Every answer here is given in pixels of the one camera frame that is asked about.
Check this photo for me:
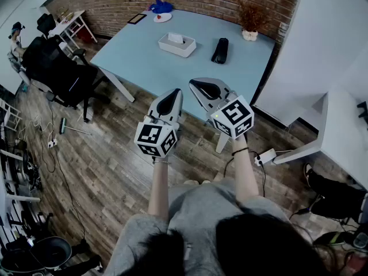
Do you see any blue plush toy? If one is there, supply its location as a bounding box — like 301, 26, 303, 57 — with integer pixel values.
149, 0, 174, 14

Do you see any dried brown plant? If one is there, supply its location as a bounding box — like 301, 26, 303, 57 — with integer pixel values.
237, 0, 271, 33

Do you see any large black office chair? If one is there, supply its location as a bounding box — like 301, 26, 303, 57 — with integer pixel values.
21, 35, 112, 124

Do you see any white table leg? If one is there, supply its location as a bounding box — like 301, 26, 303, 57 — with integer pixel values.
214, 130, 231, 155
97, 66, 136, 104

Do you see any black case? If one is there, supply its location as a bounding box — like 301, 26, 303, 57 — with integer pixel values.
210, 37, 229, 65

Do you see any white bumpy vase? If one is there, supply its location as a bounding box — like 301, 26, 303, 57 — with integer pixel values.
241, 29, 258, 42

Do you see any white metal rack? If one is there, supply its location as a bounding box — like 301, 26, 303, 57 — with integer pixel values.
0, 147, 41, 204

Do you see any white tissue box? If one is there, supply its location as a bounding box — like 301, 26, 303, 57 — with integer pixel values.
158, 32, 197, 59

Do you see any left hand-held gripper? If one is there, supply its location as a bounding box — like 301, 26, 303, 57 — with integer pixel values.
133, 88, 184, 159

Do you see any red bin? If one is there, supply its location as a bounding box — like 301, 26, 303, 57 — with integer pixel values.
77, 26, 93, 43

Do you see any small white desk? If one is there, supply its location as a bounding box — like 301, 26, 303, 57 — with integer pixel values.
48, 9, 99, 44

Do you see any white side desk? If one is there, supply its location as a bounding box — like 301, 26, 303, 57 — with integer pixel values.
272, 84, 368, 190

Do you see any white plate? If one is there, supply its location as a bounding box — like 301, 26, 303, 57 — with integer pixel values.
153, 12, 173, 24

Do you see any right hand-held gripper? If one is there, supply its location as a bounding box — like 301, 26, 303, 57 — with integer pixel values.
189, 77, 255, 140

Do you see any person's left forearm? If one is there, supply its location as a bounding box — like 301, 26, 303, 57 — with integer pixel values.
147, 156, 171, 221

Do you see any small black office chair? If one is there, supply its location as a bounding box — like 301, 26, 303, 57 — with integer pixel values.
36, 13, 57, 39

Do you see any green brush with handle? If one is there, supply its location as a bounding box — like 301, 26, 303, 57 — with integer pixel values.
58, 117, 92, 136

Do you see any black picture frame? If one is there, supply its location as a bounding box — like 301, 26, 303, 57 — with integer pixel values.
126, 13, 148, 25

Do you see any person's grey shirt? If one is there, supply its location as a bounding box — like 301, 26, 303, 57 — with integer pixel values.
103, 179, 292, 276

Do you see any white stool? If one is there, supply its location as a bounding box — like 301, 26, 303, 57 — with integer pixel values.
0, 97, 23, 132

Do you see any person's right forearm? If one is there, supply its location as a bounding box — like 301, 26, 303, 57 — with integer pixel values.
231, 133, 260, 204

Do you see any grey round bucket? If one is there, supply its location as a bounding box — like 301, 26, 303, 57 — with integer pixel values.
29, 235, 73, 271

